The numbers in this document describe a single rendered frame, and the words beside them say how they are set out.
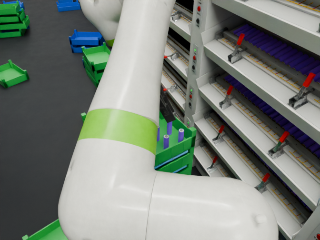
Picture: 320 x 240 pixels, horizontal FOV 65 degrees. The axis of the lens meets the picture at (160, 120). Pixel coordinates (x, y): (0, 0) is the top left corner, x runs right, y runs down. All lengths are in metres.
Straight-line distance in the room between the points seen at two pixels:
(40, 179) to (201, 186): 1.28
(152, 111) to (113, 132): 0.07
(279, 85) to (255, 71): 0.09
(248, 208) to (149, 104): 0.19
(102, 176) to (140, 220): 0.07
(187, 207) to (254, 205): 0.08
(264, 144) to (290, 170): 0.11
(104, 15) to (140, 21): 0.16
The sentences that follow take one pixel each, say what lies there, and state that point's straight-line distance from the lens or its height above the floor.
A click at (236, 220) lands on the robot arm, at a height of 0.86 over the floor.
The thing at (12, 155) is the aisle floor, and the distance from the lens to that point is 1.73.
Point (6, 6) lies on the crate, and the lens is 3.52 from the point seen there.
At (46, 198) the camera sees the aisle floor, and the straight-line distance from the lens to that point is 1.44.
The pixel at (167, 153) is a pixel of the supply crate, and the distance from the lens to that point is 0.82.
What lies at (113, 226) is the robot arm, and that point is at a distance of 0.32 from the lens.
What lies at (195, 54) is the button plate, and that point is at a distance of 1.06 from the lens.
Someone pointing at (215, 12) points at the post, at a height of 0.84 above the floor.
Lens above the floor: 1.12
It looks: 40 degrees down
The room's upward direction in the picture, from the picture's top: straight up
